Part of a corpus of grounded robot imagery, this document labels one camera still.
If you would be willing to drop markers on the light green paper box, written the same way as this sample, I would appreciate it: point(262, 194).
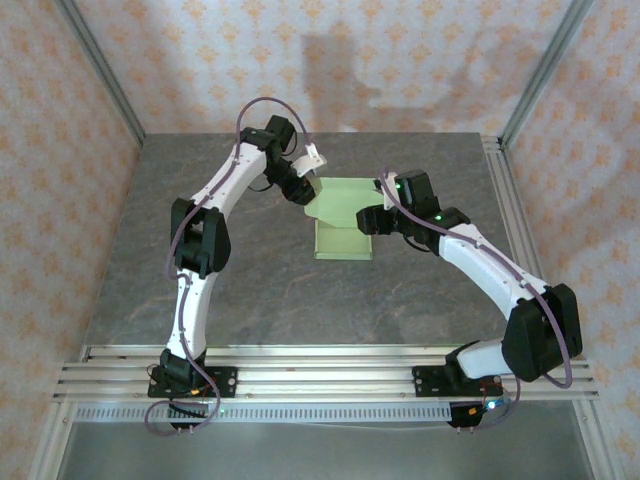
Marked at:
point(342, 210)

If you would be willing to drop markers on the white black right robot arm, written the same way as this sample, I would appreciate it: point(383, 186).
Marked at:
point(480, 260)

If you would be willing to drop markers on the black controller board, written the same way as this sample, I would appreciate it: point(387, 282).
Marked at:
point(470, 415)

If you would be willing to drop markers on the aluminium side rail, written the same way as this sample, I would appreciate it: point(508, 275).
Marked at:
point(520, 225)

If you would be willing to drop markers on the aluminium frame post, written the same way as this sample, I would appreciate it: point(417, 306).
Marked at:
point(105, 75)
point(540, 75)

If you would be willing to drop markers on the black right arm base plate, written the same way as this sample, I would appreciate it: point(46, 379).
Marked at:
point(427, 382)

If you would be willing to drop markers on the aluminium mounting rail beam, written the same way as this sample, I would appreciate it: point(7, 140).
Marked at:
point(325, 375)

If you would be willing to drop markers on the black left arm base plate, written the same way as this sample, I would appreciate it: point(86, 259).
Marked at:
point(225, 382)

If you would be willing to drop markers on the aluminium frame leg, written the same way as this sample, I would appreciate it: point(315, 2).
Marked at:
point(50, 445)
point(595, 445)

